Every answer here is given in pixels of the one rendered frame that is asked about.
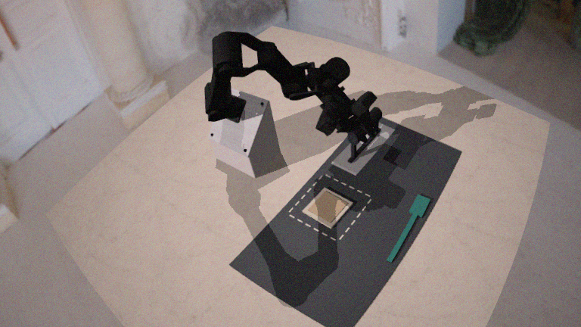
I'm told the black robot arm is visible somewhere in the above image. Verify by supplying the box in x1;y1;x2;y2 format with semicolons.
204;31;350;135

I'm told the black-handled white trowel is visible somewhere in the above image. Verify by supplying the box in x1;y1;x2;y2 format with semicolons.
331;107;395;176

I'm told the cream rectangular tile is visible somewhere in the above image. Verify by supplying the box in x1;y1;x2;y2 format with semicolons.
303;188;353;229

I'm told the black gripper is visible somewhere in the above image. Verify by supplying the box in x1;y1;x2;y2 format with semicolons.
320;86;377;139

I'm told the teal flat trowel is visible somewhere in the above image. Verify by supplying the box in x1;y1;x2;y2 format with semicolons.
387;195;430;263

